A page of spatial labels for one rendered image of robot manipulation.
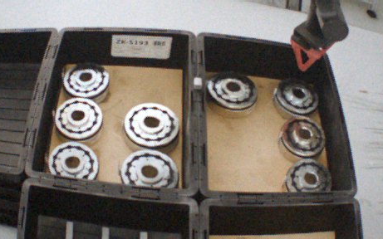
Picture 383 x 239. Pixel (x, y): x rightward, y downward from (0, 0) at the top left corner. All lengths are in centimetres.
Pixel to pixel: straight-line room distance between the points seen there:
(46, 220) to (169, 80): 43
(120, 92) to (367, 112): 69
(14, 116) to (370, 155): 89
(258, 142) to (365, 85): 55
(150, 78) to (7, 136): 36
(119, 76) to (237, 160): 31
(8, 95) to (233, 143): 50
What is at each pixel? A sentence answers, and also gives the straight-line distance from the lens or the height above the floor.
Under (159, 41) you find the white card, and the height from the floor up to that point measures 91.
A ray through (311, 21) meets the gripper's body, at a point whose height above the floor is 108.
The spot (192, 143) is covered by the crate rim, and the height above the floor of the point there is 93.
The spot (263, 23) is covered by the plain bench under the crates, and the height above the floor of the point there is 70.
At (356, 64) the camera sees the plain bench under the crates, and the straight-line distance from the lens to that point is 159.
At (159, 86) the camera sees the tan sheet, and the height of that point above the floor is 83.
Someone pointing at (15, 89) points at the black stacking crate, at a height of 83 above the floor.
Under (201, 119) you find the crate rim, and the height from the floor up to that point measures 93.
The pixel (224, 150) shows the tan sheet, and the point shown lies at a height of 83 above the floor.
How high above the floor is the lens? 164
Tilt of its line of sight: 48 degrees down
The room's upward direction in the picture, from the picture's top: 10 degrees clockwise
